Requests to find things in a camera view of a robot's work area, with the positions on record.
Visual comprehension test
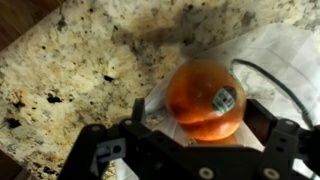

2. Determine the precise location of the clear mesh produce bag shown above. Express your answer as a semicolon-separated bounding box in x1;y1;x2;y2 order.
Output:
113;22;320;180

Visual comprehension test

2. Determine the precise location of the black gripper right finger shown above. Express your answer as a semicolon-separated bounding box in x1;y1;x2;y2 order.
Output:
244;99;278;145

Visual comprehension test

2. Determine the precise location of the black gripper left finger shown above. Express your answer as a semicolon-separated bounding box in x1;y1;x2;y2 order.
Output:
132;98;146;122

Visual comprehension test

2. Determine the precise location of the orange fruit with sticker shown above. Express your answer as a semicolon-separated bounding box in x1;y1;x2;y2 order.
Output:
166;59;246;141

